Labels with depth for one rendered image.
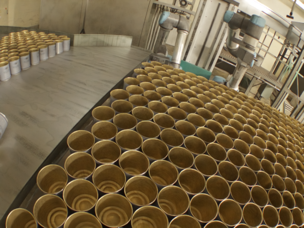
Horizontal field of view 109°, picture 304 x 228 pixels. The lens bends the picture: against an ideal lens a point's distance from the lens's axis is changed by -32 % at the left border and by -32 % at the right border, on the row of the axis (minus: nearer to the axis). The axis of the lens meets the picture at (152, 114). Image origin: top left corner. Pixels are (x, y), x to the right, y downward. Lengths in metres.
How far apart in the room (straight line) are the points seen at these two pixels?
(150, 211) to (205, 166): 0.21
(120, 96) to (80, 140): 0.25
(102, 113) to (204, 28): 1.33
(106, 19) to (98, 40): 1.59
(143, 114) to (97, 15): 2.57
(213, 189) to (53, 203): 0.40
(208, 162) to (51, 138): 0.46
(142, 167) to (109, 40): 1.08
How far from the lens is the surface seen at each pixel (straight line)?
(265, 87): 4.04
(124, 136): 0.44
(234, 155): 0.54
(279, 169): 0.67
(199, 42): 1.63
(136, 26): 2.65
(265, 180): 0.57
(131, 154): 0.39
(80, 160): 0.40
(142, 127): 0.47
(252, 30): 0.79
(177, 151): 0.43
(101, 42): 1.30
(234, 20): 0.90
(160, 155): 0.45
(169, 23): 1.27
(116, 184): 0.41
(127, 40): 1.37
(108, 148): 0.41
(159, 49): 1.10
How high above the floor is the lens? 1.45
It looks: 37 degrees down
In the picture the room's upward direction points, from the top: 18 degrees clockwise
